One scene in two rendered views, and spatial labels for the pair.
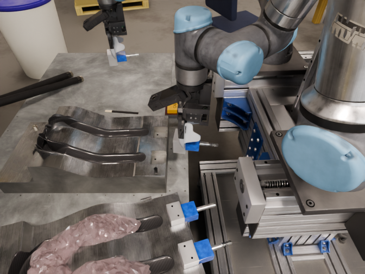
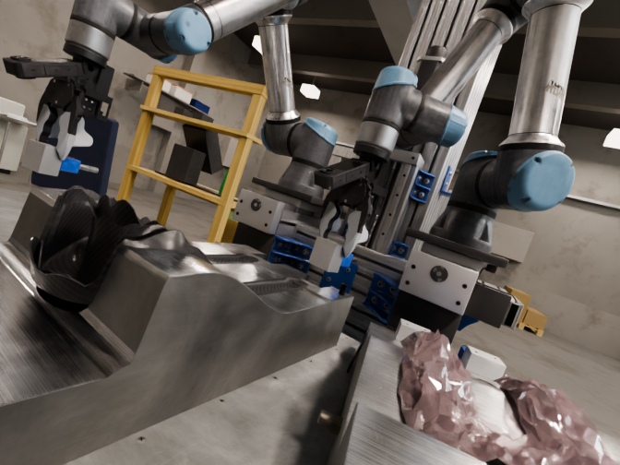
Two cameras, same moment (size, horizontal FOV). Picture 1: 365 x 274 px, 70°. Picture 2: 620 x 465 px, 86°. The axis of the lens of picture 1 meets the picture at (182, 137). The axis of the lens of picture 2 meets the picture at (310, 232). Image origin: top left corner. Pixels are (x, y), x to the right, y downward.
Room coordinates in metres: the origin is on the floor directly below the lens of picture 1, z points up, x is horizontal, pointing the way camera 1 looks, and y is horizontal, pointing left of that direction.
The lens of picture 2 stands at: (0.24, 0.58, 1.01)
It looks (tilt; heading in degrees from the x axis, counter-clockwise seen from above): 5 degrees down; 301
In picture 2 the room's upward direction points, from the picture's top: 19 degrees clockwise
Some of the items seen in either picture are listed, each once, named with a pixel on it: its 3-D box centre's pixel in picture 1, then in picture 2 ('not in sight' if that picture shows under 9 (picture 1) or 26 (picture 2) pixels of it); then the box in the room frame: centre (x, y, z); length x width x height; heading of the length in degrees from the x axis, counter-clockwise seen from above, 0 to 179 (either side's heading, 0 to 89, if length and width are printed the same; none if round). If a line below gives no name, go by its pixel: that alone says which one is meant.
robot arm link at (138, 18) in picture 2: not in sight; (153, 35); (1.01, 0.18, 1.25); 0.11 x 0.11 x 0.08; 86
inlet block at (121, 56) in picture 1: (123, 56); (67, 163); (1.04, 0.26, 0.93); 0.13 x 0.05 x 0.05; 103
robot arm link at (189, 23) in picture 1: (193, 38); (391, 101); (0.52, -0.02, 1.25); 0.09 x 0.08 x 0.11; 41
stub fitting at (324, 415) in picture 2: not in sight; (329, 421); (0.32, 0.30, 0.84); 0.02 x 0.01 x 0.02; 17
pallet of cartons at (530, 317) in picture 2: not in sight; (520, 308); (-0.29, -8.30, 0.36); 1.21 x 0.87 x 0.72; 94
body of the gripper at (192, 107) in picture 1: (193, 99); (363, 181); (0.52, -0.03, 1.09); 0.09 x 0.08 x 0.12; 82
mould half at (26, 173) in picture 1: (89, 147); (179, 282); (0.56, 0.30, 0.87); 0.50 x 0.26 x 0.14; 90
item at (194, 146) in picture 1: (196, 142); (340, 256); (0.52, -0.04, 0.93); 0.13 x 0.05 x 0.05; 82
